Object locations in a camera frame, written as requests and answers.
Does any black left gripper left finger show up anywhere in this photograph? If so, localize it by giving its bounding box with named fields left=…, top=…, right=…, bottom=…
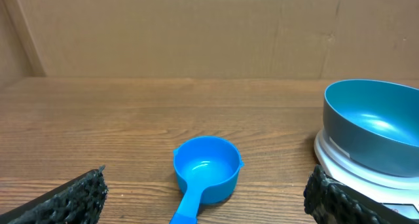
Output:
left=1, top=166, right=108, bottom=224

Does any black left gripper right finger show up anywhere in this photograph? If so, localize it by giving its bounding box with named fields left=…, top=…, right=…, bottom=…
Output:
left=303, top=164, right=418, bottom=224

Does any blue plastic measuring scoop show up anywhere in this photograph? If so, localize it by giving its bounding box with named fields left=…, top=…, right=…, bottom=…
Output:
left=170, top=136, right=244, bottom=224

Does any white digital kitchen scale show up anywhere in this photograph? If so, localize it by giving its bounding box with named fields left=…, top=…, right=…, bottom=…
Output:
left=314, top=129, right=418, bottom=223

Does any teal metal bowl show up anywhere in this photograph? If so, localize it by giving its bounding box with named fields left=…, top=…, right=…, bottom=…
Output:
left=323, top=79, right=418, bottom=177

